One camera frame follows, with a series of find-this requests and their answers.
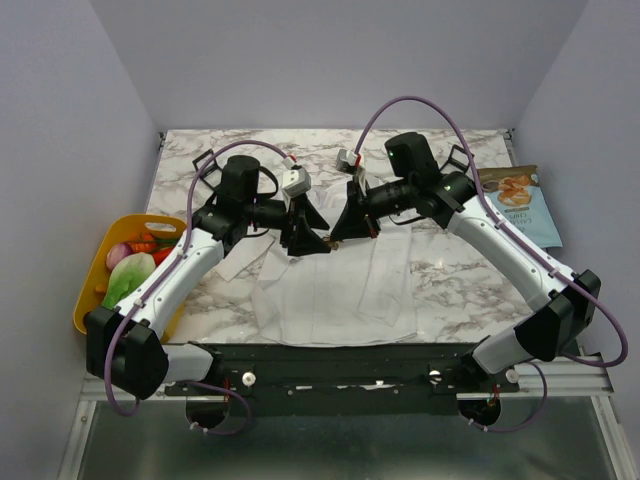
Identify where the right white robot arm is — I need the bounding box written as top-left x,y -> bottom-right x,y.
330,132 -> 601,392

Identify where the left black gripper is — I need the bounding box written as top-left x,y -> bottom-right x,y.
244,192 -> 332,258

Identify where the white button shirt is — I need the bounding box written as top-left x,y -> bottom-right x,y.
213,184 -> 420,347

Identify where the purple toy onion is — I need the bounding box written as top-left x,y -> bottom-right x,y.
105,242 -> 134,271

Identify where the orange toy carrot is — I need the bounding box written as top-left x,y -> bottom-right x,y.
126,232 -> 158,253

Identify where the blue chips bag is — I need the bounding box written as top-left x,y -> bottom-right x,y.
478,165 -> 563,249

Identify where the aluminium rail frame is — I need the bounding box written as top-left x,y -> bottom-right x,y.
60,344 -> 639,479

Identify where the red toy pepper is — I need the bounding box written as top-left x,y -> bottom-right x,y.
151,246 -> 174,266

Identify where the yellow plastic basket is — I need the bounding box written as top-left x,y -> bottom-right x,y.
73,214 -> 186,334

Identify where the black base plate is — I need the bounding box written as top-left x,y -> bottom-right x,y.
149,343 -> 519,416

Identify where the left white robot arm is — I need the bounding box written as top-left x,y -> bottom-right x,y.
86,155 -> 331,400

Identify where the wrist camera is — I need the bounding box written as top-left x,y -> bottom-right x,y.
335,149 -> 361,175
281,167 -> 312,199

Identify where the green toy lettuce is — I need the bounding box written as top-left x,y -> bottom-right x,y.
101,253 -> 156,309

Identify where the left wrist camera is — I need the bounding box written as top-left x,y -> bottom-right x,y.
281,167 -> 312,199

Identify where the left black frame stand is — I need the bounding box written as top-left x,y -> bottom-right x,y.
192,149 -> 222,191

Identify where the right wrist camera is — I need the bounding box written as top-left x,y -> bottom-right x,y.
335,149 -> 361,175

